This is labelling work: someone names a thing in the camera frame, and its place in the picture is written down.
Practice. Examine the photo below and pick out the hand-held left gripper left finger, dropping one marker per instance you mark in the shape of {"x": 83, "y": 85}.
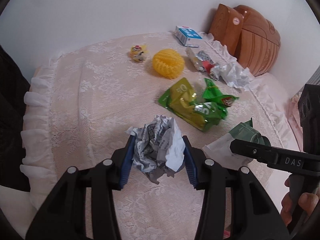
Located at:
{"x": 126, "y": 160}

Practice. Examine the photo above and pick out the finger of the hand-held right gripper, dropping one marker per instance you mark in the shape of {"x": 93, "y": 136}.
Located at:
{"x": 250, "y": 151}

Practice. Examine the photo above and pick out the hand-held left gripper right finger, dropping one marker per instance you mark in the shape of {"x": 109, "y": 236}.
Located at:
{"x": 190, "y": 162}

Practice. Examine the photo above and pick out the green and white packet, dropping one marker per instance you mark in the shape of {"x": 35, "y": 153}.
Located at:
{"x": 240, "y": 136}

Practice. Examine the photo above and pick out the newspaper ball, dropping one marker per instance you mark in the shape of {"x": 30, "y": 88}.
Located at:
{"x": 157, "y": 145}

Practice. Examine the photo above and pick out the yellow cartoon wrapper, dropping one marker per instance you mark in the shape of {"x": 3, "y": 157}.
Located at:
{"x": 138, "y": 53}

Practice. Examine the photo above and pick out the person's right hand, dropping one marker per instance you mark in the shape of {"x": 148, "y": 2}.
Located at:
{"x": 303, "y": 200}

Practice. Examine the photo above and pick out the pink ruffled cloth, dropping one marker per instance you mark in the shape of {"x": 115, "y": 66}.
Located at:
{"x": 293, "y": 120}

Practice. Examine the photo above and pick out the grey ribbed object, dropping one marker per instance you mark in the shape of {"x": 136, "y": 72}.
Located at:
{"x": 313, "y": 76}

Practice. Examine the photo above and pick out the large green snack bag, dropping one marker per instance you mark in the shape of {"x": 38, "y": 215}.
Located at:
{"x": 190, "y": 105}

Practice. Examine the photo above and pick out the pink lace tablecloth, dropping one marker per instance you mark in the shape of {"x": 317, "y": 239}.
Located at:
{"x": 100, "y": 100}

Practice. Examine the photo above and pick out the small green wrapper red label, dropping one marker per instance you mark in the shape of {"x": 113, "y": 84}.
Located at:
{"x": 215, "y": 92}

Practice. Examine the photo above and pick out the crumpled white paper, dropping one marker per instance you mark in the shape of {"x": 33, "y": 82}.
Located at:
{"x": 235, "y": 75}

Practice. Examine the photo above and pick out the brown wood-grain bin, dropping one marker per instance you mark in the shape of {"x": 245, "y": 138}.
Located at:
{"x": 255, "y": 45}

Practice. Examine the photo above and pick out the silver foil wrapper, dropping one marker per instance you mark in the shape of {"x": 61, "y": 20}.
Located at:
{"x": 203, "y": 62}

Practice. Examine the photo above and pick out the yellow foam fruit net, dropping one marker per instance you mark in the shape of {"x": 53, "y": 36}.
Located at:
{"x": 168, "y": 63}

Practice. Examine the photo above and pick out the dark cloth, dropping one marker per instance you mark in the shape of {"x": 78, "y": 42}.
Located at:
{"x": 11, "y": 120}

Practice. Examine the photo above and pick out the blue and white carton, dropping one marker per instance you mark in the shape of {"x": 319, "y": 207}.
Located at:
{"x": 187, "y": 35}

